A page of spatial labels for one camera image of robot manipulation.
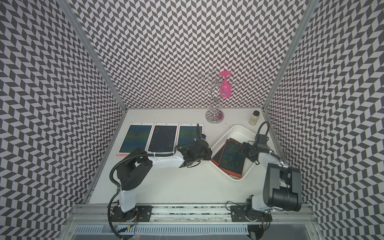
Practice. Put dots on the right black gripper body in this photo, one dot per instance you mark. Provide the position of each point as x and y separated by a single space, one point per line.
249 147

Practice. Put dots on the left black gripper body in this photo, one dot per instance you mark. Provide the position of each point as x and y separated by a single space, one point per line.
206 156

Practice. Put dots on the white plastic storage tray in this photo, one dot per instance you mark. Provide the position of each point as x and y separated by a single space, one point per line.
241 134

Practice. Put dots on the red writing tablet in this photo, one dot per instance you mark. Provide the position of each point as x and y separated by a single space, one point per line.
233 159
217 157

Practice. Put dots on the pink writing tablet colourful screen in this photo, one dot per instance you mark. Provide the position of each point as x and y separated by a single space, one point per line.
137 136

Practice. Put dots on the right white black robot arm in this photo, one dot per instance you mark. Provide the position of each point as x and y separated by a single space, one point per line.
282 189

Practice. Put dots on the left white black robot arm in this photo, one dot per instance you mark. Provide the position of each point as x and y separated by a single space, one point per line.
130 172

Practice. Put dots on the small glass jar black lid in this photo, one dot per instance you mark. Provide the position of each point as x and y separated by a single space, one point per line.
254 118

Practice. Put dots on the pink plastic goblet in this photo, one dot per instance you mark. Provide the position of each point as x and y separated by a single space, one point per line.
226 88

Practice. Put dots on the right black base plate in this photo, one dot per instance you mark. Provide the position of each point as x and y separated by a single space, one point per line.
239 214

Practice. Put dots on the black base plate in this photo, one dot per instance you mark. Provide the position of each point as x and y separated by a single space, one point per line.
139 214
239 214

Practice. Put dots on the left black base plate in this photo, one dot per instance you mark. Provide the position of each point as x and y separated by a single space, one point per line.
139 214

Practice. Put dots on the aluminium front rail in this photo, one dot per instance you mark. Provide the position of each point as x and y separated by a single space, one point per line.
189 214

